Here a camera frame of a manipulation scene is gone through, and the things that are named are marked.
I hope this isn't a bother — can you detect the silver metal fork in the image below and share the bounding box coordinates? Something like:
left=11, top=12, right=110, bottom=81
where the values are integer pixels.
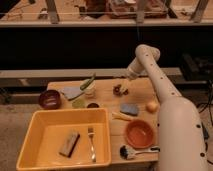
left=88, top=127, right=96, bottom=163

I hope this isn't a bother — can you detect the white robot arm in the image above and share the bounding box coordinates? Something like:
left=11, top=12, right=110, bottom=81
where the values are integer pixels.
left=127, top=44, right=208, bottom=171

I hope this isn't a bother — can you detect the orange bowl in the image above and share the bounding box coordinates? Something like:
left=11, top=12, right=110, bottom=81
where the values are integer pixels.
left=124, top=120, right=155, bottom=148

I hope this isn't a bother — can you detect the purple bowl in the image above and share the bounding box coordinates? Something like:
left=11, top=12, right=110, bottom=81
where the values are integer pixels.
left=38, top=90, right=61, bottom=110

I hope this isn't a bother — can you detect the brown pine cone toy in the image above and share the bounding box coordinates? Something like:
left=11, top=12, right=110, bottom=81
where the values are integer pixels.
left=113, top=84, right=129, bottom=96

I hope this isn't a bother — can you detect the white cup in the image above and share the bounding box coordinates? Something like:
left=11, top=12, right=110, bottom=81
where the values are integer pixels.
left=83, top=82, right=95, bottom=98

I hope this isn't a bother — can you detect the dark small round dish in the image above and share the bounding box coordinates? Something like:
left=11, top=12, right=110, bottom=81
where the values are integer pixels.
left=87, top=103, right=100, bottom=108

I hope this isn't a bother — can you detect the yellow banana piece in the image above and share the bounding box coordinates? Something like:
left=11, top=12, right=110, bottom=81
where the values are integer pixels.
left=112, top=112, right=133, bottom=121

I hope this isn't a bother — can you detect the blue sponge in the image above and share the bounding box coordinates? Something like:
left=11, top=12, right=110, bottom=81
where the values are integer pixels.
left=120, top=103, right=139, bottom=116

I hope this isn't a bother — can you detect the wooden tray board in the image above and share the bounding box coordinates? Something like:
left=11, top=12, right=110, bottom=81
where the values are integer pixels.
left=46, top=77, right=162, bottom=165

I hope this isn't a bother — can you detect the green round lid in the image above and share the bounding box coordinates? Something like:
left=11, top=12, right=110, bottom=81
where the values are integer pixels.
left=72, top=99, right=85, bottom=108

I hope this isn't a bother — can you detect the grey blue cloth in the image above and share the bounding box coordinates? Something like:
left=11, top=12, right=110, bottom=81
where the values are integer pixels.
left=60, top=87, right=83, bottom=100

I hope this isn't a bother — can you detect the brown scrubbing block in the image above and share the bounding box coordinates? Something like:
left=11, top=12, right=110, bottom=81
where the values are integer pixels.
left=59, top=131, right=80, bottom=157

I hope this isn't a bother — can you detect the yellow plastic tub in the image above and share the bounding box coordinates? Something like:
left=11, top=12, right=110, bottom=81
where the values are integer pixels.
left=16, top=108, right=111, bottom=171

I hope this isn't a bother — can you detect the black bristle brush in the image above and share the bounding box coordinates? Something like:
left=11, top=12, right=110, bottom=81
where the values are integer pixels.
left=120, top=145, right=160, bottom=160

